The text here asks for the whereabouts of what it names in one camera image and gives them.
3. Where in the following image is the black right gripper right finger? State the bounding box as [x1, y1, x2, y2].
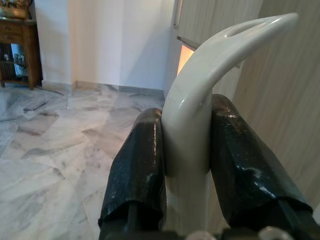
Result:
[209, 93, 320, 240]

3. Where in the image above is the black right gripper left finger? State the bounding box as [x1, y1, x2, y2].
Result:
[98, 107, 168, 240]

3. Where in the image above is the beige dustpan with long handle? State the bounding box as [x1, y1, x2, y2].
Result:
[162, 12, 300, 232]

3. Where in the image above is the light wooden cabinet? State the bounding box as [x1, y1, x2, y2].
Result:
[172, 0, 320, 227]

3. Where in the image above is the dark wooden side table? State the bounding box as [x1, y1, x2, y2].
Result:
[0, 18, 44, 91]

